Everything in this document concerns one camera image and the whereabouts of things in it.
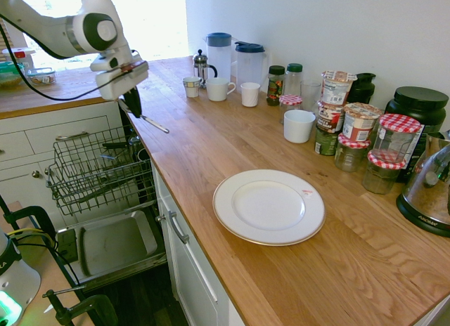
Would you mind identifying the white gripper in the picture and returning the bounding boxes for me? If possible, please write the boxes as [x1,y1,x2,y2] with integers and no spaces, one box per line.
[95,61,149,119]

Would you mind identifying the metal knife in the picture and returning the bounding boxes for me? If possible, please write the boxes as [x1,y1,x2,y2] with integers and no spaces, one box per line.
[139,114,171,134]

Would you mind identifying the open grey dishwasher door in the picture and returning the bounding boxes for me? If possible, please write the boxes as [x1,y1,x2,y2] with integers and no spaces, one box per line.
[56,199,168,289]

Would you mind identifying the patterned small cup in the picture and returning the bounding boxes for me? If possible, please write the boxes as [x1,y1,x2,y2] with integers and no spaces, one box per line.
[182,76,203,98]

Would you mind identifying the glass french press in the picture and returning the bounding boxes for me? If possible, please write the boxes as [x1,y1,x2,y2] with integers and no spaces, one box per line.
[192,48,219,89]

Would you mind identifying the glass food container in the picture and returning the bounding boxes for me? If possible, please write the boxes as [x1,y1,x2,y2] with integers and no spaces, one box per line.
[26,67,58,86]

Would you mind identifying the tall pitcher with blue lid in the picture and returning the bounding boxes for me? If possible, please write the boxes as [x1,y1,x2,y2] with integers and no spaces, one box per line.
[205,32,233,85]

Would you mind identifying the white cabinet with drawers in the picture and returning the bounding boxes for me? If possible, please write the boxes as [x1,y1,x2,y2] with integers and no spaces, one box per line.
[0,100,136,221]

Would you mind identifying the plastic container with red clip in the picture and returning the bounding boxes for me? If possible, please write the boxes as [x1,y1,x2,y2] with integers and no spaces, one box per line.
[1,47,37,72]

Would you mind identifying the white paper cup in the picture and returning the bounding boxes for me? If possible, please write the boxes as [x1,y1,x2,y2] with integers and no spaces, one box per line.
[240,81,262,108]

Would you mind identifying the bowl with green lid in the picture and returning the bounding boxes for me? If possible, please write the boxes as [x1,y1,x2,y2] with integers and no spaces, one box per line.
[0,61,26,89]

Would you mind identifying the clear pitcher with spout lid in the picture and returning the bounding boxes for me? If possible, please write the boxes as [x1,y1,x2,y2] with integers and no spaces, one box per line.
[234,41,270,92]

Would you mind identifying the green black clamp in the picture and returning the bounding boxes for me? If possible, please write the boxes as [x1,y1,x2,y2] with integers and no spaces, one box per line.
[41,286,120,326]
[0,195,58,252]

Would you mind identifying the spice jar with black lid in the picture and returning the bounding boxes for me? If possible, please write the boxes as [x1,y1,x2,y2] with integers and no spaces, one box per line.
[266,65,286,107]

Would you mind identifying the small jar red checked lid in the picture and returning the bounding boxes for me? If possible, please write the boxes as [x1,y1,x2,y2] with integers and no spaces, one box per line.
[278,94,304,125]

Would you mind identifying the spice jar with green lid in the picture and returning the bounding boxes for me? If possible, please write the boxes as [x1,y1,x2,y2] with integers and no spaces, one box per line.
[285,63,304,97]

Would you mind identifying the white plate with gold rim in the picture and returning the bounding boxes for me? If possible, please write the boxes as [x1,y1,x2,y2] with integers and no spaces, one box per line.
[212,169,326,247]

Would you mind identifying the clear drinking glass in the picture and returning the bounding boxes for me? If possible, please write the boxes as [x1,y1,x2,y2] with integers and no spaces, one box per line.
[300,80,323,113]

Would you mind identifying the wooden robot mounting board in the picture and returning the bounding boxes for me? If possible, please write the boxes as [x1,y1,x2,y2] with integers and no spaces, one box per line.
[0,200,93,326]

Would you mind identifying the white cabinet with door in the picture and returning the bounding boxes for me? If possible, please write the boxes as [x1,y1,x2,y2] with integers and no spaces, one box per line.
[150,160,248,326]

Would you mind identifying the green tin can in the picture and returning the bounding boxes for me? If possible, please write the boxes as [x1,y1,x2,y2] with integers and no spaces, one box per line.
[314,125,340,157]

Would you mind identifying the oatmeal cup red label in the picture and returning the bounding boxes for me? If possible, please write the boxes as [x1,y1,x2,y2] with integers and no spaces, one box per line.
[316,100,346,134]

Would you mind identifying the oatmeal cup white label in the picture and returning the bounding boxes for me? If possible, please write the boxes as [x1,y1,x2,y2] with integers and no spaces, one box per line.
[320,70,359,106]

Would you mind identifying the glass jar red checked lid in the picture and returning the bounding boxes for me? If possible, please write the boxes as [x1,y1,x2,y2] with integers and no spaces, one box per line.
[361,150,406,195]
[333,132,372,174]

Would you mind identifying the oatmeal cup with foil lid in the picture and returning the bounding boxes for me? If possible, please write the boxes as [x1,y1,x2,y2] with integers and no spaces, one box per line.
[342,102,383,143]

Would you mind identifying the black shaker bottle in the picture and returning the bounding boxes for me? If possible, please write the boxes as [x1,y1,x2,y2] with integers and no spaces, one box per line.
[346,72,378,105]

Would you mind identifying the tall jar red checked lid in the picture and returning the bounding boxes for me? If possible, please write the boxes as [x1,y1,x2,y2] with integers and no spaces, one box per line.
[372,113,422,164]

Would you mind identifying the large black protein tub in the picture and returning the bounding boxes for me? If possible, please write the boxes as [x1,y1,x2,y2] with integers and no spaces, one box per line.
[384,86,450,183]

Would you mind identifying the stainless steel electric kettle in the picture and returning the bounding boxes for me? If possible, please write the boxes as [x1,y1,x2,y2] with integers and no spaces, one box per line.
[395,129,450,239]

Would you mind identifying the metal drawer handle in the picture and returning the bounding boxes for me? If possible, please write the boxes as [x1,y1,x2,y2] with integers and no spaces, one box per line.
[55,131,90,142]

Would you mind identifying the grey wire dishwasher rack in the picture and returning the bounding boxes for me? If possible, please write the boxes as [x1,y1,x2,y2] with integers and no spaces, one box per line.
[45,126,158,217]

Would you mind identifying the white mug with handle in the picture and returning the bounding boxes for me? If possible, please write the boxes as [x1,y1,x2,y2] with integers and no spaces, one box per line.
[205,77,237,103]

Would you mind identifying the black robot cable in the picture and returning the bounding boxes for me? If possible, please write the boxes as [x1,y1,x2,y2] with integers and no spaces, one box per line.
[0,13,106,102]

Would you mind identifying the metal cabinet door handle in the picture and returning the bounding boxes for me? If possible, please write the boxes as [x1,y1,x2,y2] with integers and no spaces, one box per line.
[165,210,191,245]

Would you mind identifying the yellow cable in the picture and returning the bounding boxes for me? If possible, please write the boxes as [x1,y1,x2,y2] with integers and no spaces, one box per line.
[6,227,59,249]

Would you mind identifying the white handleless cup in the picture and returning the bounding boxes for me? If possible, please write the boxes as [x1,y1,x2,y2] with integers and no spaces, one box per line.
[283,110,316,144]

